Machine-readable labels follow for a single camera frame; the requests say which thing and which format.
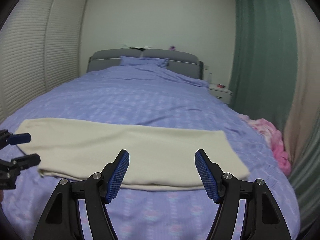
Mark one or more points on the grey padded headboard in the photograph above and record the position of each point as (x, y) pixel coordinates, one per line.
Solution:
(175, 61)

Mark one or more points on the green curtain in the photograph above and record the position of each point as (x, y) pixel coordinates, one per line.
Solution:
(264, 73)

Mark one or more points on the pink blanket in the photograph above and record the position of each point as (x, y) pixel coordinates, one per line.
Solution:
(274, 140)

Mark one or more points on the dark item on headboard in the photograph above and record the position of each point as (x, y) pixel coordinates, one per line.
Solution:
(138, 48)

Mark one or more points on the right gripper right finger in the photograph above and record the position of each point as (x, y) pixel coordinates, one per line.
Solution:
(262, 218)

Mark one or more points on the cream pants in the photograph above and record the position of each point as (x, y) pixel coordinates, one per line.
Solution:
(161, 159)

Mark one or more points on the beige curtain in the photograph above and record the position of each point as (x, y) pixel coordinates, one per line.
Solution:
(305, 104)

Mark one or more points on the clear plastic bottle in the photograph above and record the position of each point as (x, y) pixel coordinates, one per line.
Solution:
(209, 77)

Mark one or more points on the white nightstand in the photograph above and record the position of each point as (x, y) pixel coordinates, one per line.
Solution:
(223, 94)

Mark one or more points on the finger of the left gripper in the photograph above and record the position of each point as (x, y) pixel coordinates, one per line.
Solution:
(16, 139)
(25, 162)

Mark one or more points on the purple pillow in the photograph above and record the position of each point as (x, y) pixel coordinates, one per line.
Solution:
(137, 61)

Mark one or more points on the purple floral bed cover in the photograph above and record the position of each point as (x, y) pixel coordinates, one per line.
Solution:
(153, 96)

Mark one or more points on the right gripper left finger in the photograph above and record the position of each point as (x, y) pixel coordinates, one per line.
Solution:
(61, 216)

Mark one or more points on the white louvered wardrobe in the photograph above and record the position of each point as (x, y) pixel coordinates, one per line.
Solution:
(40, 43)

